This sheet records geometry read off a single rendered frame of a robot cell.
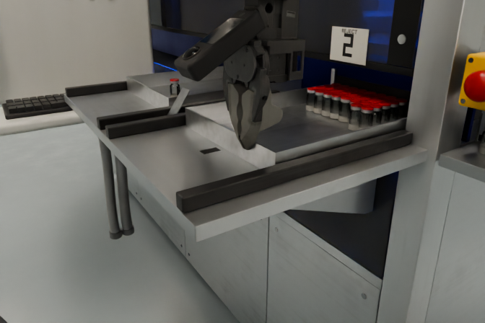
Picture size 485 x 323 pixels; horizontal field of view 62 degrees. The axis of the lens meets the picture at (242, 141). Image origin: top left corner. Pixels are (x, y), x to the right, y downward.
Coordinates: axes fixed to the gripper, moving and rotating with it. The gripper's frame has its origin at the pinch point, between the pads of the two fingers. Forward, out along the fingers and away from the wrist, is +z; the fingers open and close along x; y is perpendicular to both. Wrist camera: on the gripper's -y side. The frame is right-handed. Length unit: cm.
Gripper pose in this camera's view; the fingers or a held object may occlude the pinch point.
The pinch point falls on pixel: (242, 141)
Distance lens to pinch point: 55.7
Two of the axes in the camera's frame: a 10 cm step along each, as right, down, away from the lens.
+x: -5.5, -2.9, 7.9
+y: 8.4, -1.7, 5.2
